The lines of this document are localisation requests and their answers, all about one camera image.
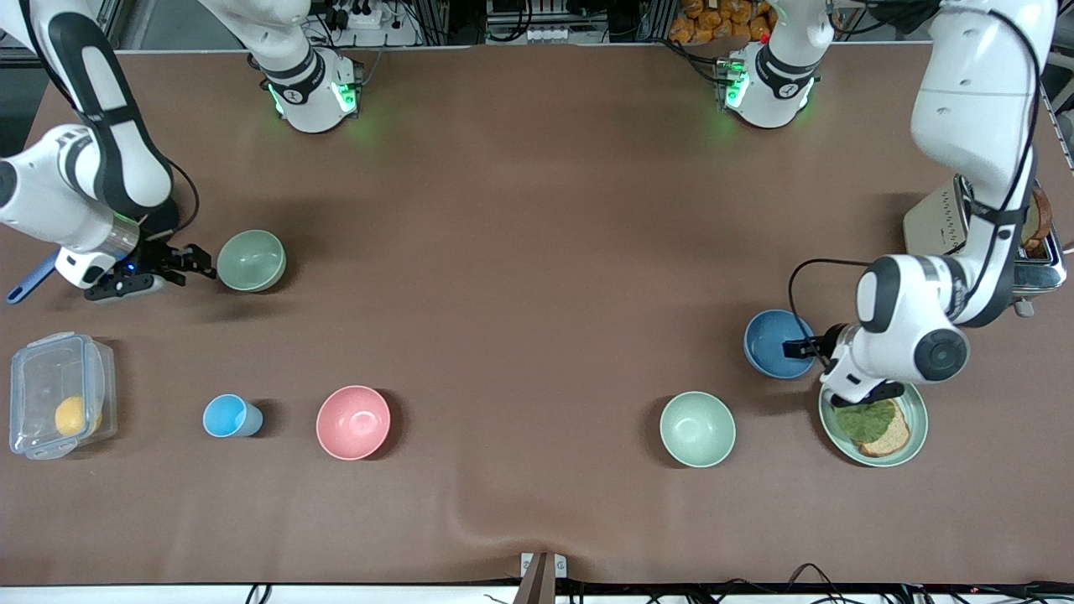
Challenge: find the brown toast slice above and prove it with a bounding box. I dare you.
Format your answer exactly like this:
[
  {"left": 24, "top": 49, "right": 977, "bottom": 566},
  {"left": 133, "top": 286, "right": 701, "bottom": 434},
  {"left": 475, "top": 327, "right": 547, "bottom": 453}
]
[{"left": 1022, "top": 189, "right": 1053, "bottom": 251}]

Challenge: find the blue bowl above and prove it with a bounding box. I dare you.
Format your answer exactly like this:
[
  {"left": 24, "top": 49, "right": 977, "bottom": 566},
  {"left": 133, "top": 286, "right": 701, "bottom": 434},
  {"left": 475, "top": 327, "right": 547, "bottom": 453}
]
[{"left": 743, "top": 310, "right": 819, "bottom": 380}]

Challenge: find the black floor cable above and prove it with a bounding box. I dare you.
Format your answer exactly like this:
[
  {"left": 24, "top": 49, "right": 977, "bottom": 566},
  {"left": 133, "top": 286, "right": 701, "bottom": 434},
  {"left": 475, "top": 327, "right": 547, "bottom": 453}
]
[{"left": 785, "top": 564, "right": 848, "bottom": 604}]

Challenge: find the yellow lemon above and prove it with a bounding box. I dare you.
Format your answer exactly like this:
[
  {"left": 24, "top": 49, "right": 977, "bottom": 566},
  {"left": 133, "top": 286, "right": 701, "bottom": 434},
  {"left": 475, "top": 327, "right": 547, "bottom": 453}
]
[{"left": 55, "top": 395, "right": 103, "bottom": 438}]

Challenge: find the black pot with blue handle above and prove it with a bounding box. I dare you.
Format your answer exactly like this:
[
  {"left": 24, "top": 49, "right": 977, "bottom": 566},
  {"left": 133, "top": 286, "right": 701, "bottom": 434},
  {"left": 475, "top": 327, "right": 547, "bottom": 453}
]
[{"left": 7, "top": 252, "right": 60, "bottom": 305}]

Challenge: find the metal table bracket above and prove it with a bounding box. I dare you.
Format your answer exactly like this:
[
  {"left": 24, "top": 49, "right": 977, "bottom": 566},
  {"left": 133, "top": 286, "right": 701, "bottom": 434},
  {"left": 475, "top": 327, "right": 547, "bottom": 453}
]
[{"left": 520, "top": 552, "right": 568, "bottom": 604}]

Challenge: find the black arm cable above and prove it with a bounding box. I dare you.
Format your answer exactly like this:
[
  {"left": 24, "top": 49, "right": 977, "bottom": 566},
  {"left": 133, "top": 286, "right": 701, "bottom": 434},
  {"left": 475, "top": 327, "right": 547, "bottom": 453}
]
[
  {"left": 164, "top": 159, "right": 201, "bottom": 236},
  {"left": 787, "top": 258, "right": 873, "bottom": 345}
]

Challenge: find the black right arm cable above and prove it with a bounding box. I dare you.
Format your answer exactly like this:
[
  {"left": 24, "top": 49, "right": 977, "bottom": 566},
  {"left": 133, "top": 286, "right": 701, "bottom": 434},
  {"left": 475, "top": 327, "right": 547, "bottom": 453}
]
[{"left": 164, "top": 159, "right": 201, "bottom": 236}]

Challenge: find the pale green bowl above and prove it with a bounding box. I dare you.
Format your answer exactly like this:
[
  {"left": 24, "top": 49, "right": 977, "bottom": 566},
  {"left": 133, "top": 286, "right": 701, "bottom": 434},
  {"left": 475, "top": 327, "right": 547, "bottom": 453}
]
[
  {"left": 660, "top": 391, "right": 737, "bottom": 468},
  {"left": 216, "top": 229, "right": 287, "bottom": 293}
]

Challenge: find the brown bread slice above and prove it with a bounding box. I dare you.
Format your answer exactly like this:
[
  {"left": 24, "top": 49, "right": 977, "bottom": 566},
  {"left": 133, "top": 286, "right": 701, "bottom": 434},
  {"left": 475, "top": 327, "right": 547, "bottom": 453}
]
[{"left": 856, "top": 401, "right": 911, "bottom": 458}]

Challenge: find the blue cup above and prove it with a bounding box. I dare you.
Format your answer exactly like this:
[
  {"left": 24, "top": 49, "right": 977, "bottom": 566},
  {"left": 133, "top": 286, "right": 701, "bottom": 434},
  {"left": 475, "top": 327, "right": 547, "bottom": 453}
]
[{"left": 202, "top": 393, "right": 264, "bottom": 439}]

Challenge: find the cream and chrome toaster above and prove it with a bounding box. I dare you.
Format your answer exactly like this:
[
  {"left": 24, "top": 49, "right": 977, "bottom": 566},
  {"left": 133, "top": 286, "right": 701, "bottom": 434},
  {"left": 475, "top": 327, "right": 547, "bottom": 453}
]
[{"left": 904, "top": 174, "right": 1068, "bottom": 318}]

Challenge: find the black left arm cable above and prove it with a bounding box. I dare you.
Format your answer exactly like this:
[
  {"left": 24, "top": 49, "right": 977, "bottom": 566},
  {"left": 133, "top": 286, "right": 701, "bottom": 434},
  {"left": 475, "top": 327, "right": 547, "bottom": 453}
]
[{"left": 787, "top": 258, "right": 873, "bottom": 345}]

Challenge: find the pink bowl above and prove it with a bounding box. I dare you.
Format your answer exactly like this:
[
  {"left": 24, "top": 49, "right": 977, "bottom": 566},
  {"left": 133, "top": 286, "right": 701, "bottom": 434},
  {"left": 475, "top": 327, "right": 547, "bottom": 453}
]
[{"left": 315, "top": 385, "right": 392, "bottom": 461}]

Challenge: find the clear plastic lidded container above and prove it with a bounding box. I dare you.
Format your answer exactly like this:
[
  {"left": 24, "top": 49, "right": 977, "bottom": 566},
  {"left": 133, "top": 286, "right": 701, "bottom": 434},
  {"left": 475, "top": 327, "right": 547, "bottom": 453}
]
[{"left": 9, "top": 332, "right": 118, "bottom": 461}]

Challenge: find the green lettuce leaf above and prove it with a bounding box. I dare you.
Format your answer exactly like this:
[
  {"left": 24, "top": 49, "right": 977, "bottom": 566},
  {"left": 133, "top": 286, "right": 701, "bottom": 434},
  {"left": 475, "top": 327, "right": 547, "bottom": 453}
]
[{"left": 832, "top": 399, "right": 897, "bottom": 444}]

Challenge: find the pale green plate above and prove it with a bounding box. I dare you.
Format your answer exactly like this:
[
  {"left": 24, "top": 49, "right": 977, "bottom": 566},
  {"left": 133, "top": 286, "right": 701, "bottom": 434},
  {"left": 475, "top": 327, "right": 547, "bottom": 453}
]
[{"left": 818, "top": 382, "right": 930, "bottom": 468}]

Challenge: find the orange snack bag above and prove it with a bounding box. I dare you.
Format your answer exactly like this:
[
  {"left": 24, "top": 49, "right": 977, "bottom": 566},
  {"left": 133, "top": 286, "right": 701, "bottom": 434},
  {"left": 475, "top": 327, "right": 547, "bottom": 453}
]
[{"left": 669, "top": 0, "right": 777, "bottom": 44}]

